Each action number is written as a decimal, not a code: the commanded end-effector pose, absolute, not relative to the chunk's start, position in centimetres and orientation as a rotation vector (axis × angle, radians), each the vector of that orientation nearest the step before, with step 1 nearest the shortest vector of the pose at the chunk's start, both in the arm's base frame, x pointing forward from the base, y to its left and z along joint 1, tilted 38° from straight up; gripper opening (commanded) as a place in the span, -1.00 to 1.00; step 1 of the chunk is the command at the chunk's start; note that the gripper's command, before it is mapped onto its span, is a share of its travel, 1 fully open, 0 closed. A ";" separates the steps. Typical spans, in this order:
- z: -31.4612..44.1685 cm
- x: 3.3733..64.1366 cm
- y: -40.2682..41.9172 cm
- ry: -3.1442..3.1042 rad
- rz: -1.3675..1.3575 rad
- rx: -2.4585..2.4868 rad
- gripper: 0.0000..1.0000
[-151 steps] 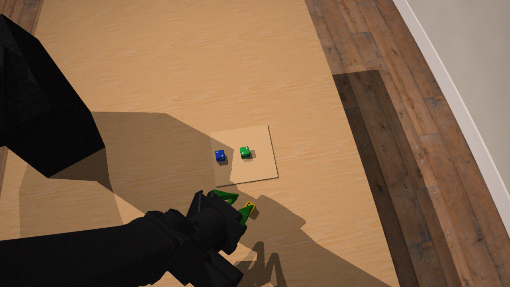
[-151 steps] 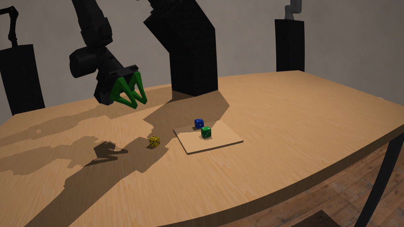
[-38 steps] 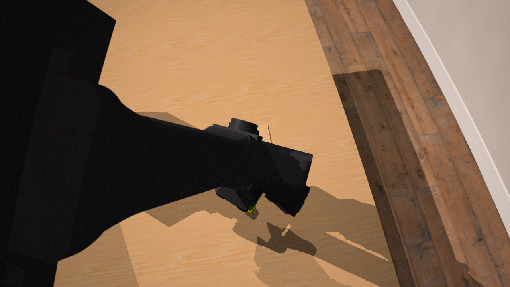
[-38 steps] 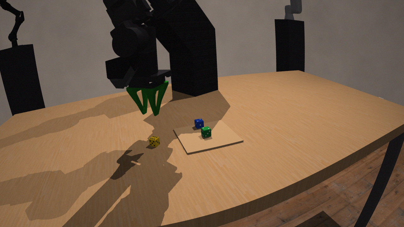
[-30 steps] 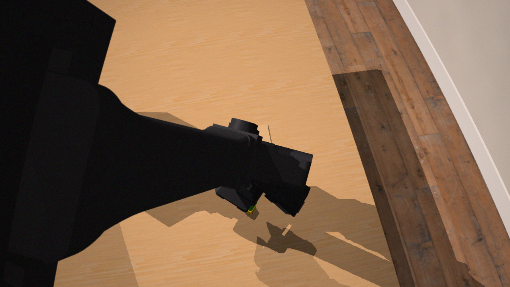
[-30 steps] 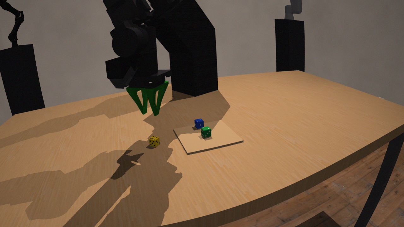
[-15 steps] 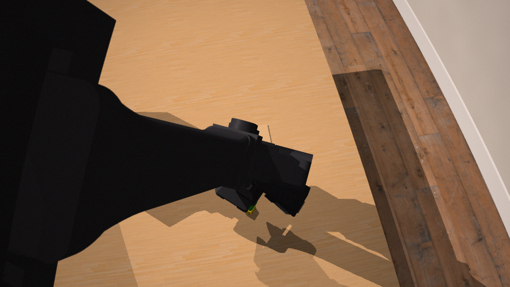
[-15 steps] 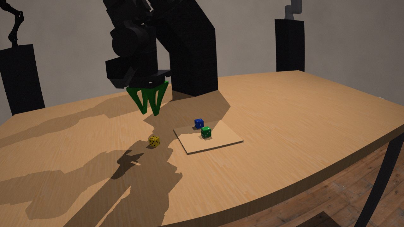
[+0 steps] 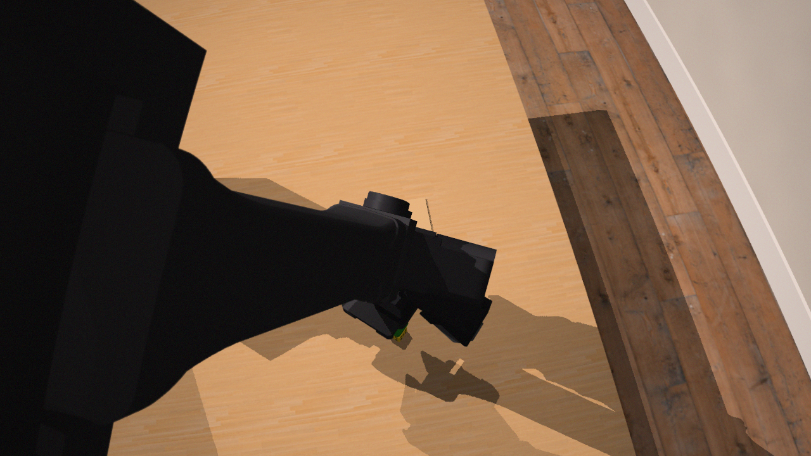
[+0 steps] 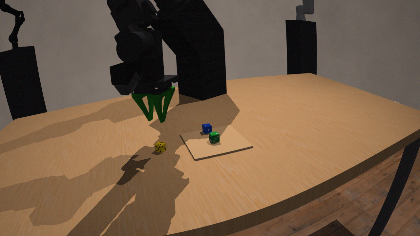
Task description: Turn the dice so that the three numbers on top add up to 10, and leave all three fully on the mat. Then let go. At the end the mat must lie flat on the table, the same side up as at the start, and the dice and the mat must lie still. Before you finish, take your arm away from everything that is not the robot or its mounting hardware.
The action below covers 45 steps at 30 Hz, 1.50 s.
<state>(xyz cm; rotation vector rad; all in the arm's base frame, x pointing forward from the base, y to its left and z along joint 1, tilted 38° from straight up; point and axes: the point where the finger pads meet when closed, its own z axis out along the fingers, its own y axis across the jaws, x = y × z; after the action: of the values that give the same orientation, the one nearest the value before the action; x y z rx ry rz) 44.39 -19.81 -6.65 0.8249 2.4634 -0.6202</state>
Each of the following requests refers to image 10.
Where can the blue die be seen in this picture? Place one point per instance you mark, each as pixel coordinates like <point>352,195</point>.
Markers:
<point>206,128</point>

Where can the yellow die with black pips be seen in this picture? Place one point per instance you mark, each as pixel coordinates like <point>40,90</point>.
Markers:
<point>160,146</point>

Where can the dark green die with grey pips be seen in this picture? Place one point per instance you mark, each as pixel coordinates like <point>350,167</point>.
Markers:
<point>214,137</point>

